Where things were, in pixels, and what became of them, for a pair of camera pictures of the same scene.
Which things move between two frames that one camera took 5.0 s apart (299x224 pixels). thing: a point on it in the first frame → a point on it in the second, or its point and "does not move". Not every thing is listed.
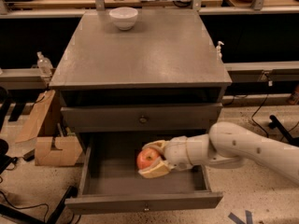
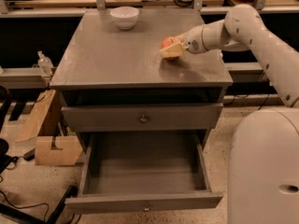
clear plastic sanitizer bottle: [45, 65] does not move
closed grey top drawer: [135, 119] does not move
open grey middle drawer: [110, 180] does not move
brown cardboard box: [51, 148] does not move
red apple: [146, 157] → [167, 42]
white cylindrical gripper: [176, 154] → [193, 41]
